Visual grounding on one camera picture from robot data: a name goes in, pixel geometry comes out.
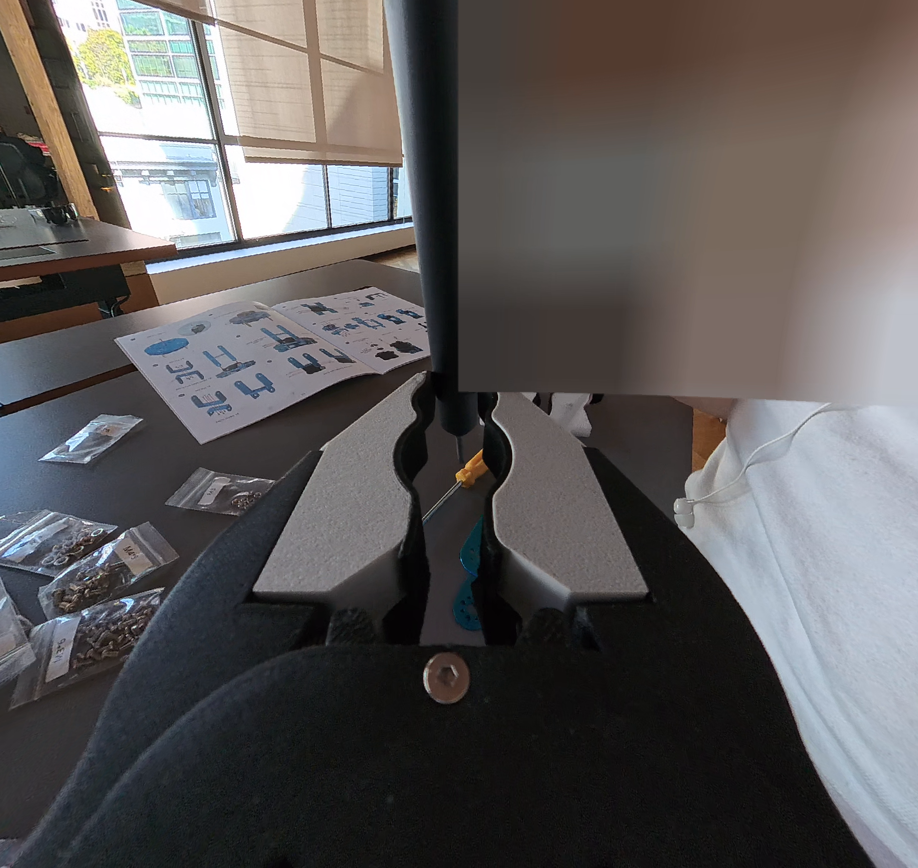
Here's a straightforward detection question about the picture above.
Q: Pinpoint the person's white shirt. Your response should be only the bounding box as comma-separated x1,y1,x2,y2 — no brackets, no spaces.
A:
674,398,918,868

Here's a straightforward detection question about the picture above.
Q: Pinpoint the large window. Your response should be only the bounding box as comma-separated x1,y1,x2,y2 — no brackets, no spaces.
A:
39,0,418,245

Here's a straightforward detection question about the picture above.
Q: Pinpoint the white drawstring cord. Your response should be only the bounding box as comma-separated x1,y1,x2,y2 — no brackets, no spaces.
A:
674,402,834,529

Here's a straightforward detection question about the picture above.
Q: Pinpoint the black desk with wooden side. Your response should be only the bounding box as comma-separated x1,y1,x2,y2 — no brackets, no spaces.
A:
0,217,178,324

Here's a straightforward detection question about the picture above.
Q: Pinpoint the assembly instruction booklet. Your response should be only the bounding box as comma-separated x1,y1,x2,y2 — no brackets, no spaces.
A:
115,286,431,446

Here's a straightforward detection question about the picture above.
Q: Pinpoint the beige roller blind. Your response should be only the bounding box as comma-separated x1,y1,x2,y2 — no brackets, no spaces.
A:
36,0,404,165

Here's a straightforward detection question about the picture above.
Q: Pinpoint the small clear screw bag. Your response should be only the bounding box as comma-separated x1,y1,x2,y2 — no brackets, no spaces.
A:
39,521,179,618
166,468,276,517
39,415,145,465
0,580,34,684
10,588,166,710
0,510,119,577

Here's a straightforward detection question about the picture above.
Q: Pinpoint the blue metal bracket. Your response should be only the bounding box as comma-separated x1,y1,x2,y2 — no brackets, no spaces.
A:
448,517,487,631

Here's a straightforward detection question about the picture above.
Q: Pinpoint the wooden column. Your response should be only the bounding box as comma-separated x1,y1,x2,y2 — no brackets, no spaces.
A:
0,0,100,221

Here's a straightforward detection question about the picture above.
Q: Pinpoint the yellow handled screwdriver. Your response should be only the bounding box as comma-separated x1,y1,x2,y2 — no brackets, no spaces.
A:
422,450,490,523

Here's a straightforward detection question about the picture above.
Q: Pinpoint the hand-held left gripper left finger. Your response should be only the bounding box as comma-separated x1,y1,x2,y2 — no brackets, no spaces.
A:
251,372,437,643

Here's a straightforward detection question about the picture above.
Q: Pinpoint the dark grey desk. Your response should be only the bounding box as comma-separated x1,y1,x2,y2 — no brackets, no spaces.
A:
0,341,695,840
0,259,426,410

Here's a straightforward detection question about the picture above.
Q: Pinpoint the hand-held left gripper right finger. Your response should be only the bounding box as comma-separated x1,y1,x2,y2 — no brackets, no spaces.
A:
482,391,654,645

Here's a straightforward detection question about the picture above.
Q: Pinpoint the black office chair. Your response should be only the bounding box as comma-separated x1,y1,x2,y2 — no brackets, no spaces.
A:
0,133,58,211

